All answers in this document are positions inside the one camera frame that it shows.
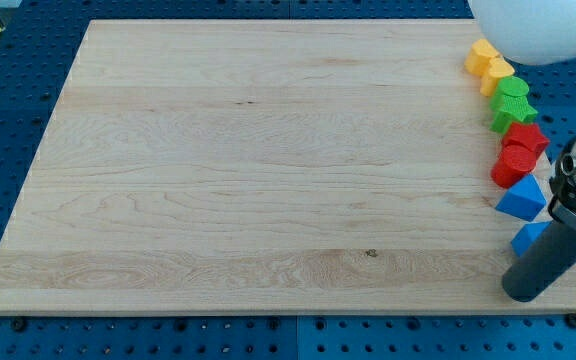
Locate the light wooden board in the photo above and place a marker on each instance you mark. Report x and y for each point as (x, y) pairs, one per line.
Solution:
(240, 167)

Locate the green star block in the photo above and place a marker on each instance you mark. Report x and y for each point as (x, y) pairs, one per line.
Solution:
(508, 110)

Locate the black bolt left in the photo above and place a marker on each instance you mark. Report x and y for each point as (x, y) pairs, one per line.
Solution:
(18, 324)

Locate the red star block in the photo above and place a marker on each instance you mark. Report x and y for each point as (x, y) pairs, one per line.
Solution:
(528, 136)

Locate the yellow pentagon block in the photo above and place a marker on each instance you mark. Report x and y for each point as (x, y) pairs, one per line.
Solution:
(480, 54)

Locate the yellow heart block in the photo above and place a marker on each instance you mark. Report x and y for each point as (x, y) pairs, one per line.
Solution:
(496, 70)

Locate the blue wedge block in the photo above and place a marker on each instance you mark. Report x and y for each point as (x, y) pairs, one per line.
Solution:
(526, 236)

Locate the blue cube block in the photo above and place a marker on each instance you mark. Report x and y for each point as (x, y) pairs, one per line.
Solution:
(523, 200)

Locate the black bolt right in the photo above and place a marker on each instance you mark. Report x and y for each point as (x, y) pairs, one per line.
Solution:
(570, 320)

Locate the red cylinder block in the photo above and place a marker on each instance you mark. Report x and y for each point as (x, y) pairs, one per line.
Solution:
(513, 164)

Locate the green cylinder block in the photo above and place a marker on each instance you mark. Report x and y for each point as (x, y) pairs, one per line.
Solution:
(508, 88)

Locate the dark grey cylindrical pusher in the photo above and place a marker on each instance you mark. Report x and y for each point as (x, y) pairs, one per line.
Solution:
(548, 258)

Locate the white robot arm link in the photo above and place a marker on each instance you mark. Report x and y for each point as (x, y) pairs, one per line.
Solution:
(529, 32)

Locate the black bolt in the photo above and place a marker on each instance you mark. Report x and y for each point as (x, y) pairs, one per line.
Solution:
(570, 320)
(18, 324)

